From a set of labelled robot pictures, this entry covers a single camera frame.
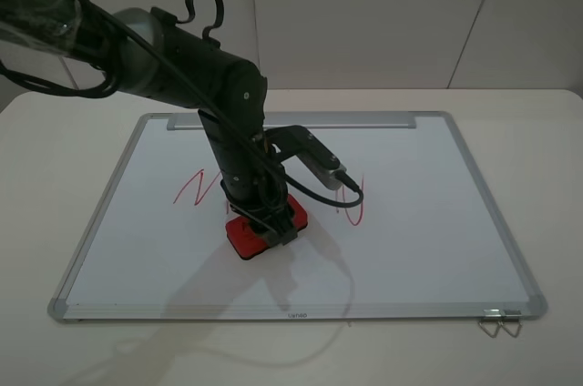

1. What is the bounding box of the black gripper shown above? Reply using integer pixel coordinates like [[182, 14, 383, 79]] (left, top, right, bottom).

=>
[[220, 172, 298, 248]]

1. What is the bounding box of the red whiteboard eraser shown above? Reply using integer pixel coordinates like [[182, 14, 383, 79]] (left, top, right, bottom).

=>
[[225, 195, 309, 260]]

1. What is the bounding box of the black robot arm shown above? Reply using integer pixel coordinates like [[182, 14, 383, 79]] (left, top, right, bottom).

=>
[[1, 0, 298, 247]]

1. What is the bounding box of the left metal binder clip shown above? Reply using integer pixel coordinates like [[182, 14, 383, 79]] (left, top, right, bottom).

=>
[[477, 309, 503, 339]]

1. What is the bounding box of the metal binder clip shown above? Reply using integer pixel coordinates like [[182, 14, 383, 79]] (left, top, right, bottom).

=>
[[498, 310, 523, 339], [477, 309, 503, 339]]

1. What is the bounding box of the right metal binder clip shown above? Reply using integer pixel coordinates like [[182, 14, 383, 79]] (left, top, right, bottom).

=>
[[498, 310, 523, 339]]

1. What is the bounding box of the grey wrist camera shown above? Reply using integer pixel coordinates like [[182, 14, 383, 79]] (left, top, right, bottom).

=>
[[265, 125, 346, 191]]

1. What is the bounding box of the white whiteboard with aluminium frame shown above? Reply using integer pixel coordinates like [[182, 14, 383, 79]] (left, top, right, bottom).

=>
[[48, 112, 547, 321]]

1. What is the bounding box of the black cable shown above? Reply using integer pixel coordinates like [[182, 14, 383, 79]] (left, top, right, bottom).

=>
[[0, 0, 364, 232]]

